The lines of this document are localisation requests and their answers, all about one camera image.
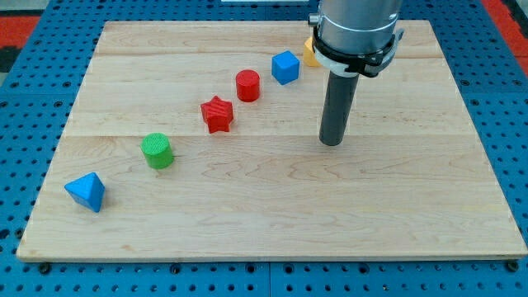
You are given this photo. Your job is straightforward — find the red star block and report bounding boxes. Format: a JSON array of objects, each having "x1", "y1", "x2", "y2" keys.
[{"x1": 200, "y1": 96, "x2": 234, "y2": 134}]

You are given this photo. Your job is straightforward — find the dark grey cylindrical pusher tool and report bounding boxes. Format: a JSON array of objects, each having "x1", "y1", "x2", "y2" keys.
[{"x1": 319, "y1": 72, "x2": 359, "y2": 146}]

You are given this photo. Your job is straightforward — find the light wooden board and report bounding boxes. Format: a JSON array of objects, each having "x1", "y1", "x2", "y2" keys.
[{"x1": 16, "y1": 21, "x2": 527, "y2": 263}]

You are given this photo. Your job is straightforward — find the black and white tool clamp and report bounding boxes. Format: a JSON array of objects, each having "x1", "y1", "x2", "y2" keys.
[{"x1": 312, "y1": 27, "x2": 404, "y2": 78}]

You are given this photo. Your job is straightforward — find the yellow block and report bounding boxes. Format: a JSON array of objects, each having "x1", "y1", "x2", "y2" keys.
[{"x1": 303, "y1": 37, "x2": 321, "y2": 68}]

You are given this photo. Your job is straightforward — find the blue triangular pyramid block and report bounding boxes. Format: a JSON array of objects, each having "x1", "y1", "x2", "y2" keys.
[{"x1": 64, "y1": 172, "x2": 106, "y2": 213}]

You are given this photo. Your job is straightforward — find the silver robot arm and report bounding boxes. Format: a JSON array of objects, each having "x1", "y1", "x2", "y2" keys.
[{"x1": 308, "y1": 0, "x2": 403, "y2": 44}]

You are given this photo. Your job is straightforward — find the blue cube block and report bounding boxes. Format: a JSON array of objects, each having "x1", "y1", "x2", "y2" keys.
[{"x1": 271, "y1": 50, "x2": 300, "y2": 85}]

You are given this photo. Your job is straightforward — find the red cylinder block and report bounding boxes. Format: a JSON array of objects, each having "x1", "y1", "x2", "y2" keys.
[{"x1": 235, "y1": 69, "x2": 260, "y2": 102}]

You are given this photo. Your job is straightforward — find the green cylinder block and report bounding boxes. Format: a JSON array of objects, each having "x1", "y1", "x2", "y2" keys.
[{"x1": 140, "y1": 133, "x2": 174, "y2": 169}]

